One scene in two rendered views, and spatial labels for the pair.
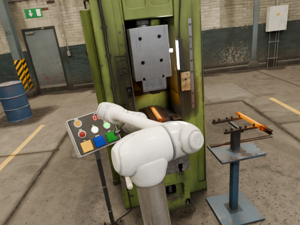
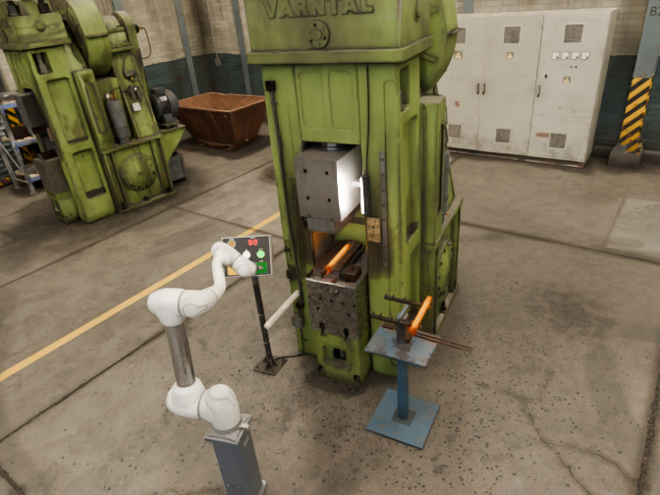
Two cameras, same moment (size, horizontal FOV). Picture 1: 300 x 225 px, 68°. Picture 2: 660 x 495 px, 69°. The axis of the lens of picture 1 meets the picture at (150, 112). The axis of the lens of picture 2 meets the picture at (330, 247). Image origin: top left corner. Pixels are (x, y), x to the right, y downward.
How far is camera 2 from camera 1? 2.11 m
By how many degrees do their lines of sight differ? 36
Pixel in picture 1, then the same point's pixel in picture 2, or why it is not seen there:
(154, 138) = (168, 298)
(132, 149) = (153, 299)
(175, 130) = (184, 298)
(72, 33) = not seen: hidden behind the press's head
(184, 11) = (374, 142)
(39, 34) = not seen: hidden behind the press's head
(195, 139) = (188, 310)
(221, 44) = not seen: outside the picture
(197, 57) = (392, 203)
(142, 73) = (306, 209)
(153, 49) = (319, 186)
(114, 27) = (291, 146)
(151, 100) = (358, 233)
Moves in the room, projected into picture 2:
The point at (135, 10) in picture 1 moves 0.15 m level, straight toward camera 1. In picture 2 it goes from (313, 132) to (299, 138)
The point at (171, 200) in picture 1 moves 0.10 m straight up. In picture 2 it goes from (336, 366) to (335, 356)
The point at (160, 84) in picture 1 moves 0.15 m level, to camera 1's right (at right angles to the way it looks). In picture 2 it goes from (328, 227) to (347, 232)
